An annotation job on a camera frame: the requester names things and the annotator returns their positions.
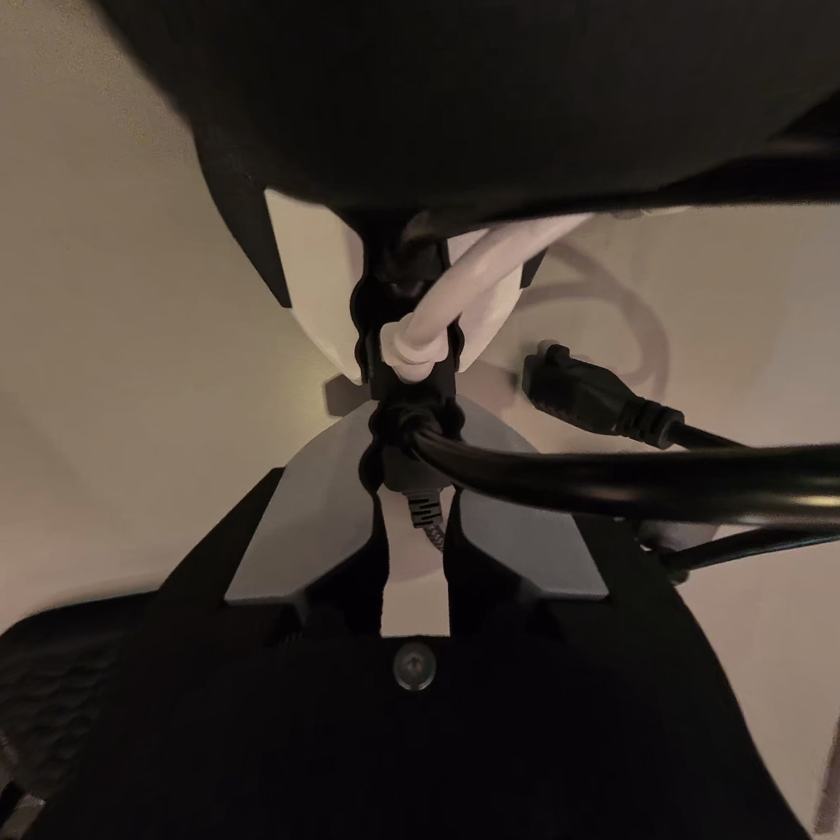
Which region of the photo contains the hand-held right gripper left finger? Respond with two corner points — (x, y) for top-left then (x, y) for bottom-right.
(223, 407), (391, 603)

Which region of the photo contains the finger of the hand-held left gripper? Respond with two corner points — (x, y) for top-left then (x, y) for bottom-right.
(264, 189), (382, 395)
(449, 256), (529, 376)

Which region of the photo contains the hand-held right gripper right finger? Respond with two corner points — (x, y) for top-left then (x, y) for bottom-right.
(446, 394), (610, 601)

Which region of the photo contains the white power cable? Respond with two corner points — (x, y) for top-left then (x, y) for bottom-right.
(379, 209), (690, 386)

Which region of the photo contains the black power strip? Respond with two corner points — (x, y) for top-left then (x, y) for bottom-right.
(325, 289), (460, 496)

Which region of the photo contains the short black power cable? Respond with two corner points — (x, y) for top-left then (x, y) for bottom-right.
(367, 340), (840, 529)

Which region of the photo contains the long black power cable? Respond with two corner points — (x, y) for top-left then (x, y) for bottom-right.
(377, 131), (840, 585)

